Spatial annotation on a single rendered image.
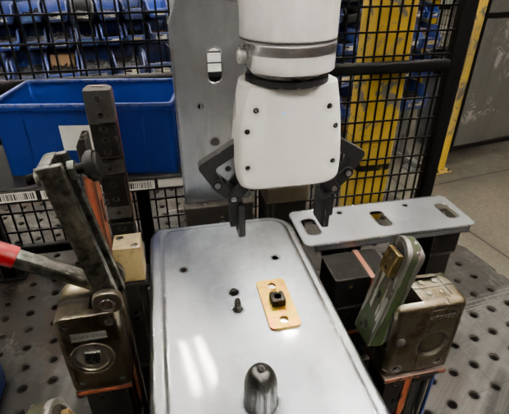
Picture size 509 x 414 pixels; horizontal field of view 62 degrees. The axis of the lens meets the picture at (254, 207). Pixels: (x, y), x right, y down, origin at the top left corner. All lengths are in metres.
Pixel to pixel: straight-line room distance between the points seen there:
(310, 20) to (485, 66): 3.00
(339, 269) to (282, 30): 0.38
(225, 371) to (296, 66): 0.31
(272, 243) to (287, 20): 0.37
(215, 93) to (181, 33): 0.10
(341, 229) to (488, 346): 0.45
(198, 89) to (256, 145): 0.30
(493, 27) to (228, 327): 2.96
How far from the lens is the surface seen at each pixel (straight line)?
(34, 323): 1.04
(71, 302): 0.50
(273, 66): 0.35
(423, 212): 0.76
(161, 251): 0.62
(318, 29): 0.36
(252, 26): 0.36
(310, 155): 0.40
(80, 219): 0.42
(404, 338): 0.53
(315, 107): 0.38
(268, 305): 0.53
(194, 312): 0.53
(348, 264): 0.64
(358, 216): 0.71
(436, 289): 0.53
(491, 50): 3.31
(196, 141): 0.69
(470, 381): 0.92
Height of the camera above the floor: 1.37
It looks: 31 degrees down
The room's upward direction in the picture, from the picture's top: straight up
